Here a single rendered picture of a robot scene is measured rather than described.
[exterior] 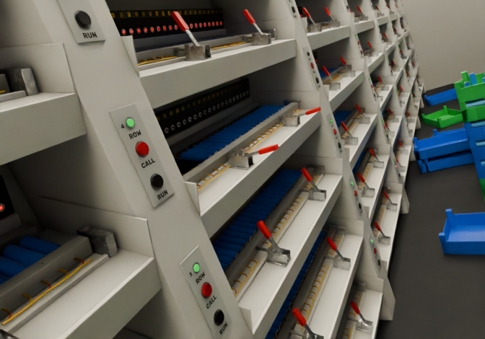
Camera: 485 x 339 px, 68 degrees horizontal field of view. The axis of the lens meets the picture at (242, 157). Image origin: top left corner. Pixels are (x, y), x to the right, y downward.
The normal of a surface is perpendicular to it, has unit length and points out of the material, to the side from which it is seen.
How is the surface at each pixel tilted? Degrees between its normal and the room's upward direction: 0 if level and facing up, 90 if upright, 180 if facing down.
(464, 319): 0
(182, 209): 90
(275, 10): 90
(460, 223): 90
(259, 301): 19
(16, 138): 109
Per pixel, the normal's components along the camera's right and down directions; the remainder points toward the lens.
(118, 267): -0.08, -0.93
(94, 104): 0.82, -0.21
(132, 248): -0.45, 0.35
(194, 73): 0.89, 0.09
